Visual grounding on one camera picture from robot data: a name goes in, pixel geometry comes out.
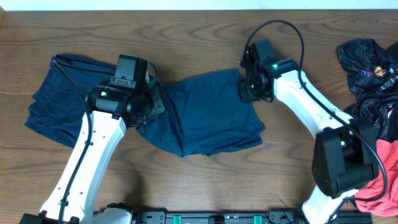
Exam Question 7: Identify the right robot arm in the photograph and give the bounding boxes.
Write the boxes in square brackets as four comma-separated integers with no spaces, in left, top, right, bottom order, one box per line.
[238,40,381,223]

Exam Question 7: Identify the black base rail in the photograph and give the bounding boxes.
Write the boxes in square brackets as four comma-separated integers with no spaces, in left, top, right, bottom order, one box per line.
[93,202,373,224]

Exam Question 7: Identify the red garment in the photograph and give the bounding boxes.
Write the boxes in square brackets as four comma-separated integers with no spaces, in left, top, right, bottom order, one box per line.
[355,139,397,217]

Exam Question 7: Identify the black patterned sports shirt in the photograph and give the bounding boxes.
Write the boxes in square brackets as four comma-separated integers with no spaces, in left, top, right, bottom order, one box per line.
[336,39,397,142]

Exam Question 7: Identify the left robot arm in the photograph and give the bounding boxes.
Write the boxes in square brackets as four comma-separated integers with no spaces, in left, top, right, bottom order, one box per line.
[21,54,165,224]

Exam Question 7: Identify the navy blue denim shorts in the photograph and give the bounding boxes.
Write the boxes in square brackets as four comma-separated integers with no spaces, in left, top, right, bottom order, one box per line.
[135,68,266,158]

